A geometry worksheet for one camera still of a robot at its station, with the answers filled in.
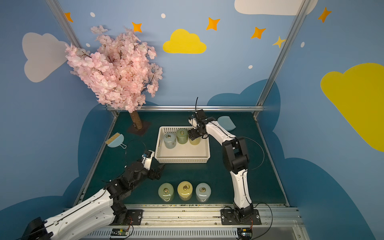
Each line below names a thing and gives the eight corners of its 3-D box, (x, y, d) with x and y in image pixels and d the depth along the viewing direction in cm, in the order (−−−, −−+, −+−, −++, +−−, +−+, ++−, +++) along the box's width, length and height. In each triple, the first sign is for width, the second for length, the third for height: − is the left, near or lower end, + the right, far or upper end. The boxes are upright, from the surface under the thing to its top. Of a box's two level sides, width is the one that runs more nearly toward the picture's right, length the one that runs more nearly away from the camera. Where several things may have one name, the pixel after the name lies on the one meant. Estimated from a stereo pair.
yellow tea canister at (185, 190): (177, 200, 81) (176, 196, 74) (178, 186, 86) (177, 180, 79) (192, 200, 81) (192, 196, 74) (192, 186, 86) (192, 180, 79)
